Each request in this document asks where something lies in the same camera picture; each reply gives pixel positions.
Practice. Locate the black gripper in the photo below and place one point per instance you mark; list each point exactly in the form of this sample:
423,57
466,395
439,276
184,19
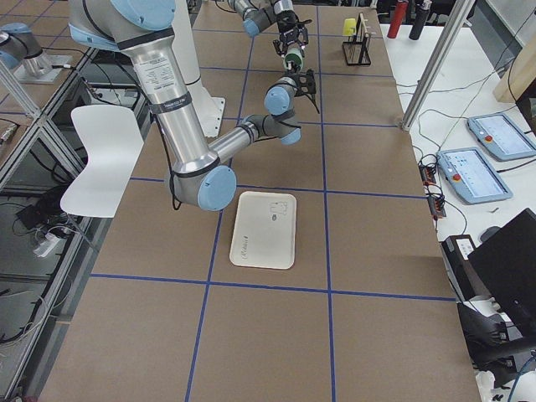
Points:
296,66
288,21

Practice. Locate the pale green cup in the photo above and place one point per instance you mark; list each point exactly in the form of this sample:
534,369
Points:
293,56

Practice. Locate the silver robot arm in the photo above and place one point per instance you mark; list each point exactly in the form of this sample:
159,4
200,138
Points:
257,18
157,38

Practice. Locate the yellow cup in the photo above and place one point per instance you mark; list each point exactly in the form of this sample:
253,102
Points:
350,27

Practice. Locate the cream rabbit tray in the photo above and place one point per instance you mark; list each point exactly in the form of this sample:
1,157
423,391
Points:
264,231

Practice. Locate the red bottle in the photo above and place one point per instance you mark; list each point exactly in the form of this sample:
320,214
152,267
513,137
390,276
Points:
397,19

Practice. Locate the black bottle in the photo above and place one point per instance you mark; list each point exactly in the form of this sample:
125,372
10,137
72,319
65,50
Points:
422,11

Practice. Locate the orange black circuit board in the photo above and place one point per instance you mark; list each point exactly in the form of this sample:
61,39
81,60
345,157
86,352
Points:
428,174

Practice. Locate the white chair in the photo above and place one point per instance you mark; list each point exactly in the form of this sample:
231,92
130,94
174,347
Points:
113,143

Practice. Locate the near teach pendant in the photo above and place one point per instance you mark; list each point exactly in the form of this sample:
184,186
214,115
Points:
472,176

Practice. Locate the teach pendant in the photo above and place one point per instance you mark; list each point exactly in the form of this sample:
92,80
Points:
472,176
501,137

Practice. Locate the far teach pendant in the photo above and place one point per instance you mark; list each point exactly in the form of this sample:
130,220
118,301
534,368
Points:
501,137

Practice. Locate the black box with label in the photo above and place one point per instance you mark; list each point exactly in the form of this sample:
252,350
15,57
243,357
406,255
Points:
466,282

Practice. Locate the black wire cup rack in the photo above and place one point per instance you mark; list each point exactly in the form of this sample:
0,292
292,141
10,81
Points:
355,48

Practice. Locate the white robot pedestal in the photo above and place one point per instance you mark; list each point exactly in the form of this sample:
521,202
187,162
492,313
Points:
209,109

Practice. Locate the aluminium frame post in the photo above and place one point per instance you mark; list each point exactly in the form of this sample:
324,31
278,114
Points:
447,38

